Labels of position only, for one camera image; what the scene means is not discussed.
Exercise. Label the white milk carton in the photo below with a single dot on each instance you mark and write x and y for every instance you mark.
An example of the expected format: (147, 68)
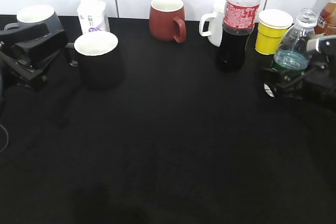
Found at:
(92, 16)

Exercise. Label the clear water bottle green label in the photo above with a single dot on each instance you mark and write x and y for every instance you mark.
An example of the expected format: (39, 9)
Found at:
(291, 52)

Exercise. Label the white ceramic mug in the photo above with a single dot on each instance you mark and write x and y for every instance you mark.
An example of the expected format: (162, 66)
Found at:
(214, 32)

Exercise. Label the cola bottle red label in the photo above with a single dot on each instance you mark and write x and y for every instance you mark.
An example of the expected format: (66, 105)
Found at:
(238, 23)

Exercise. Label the black ceramic mug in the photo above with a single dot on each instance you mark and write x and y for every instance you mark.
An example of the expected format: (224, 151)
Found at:
(99, 60)

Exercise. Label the grey ceramic mug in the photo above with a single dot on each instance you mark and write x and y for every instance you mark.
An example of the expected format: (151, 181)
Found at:
(37, 14)

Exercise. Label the brown coffee drink bottle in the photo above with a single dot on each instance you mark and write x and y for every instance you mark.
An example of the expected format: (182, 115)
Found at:
(326, 20)

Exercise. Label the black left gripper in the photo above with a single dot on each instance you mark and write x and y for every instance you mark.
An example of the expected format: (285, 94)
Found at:
(32, 46)

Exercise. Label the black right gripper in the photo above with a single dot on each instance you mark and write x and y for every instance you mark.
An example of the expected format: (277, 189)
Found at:
(319, 80)

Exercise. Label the yellow paper cup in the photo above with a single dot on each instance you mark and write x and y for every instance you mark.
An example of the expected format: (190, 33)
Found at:
(273, 24)

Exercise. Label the red ceramic mug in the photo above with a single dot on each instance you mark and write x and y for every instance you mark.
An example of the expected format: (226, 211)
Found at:
(167, 20)

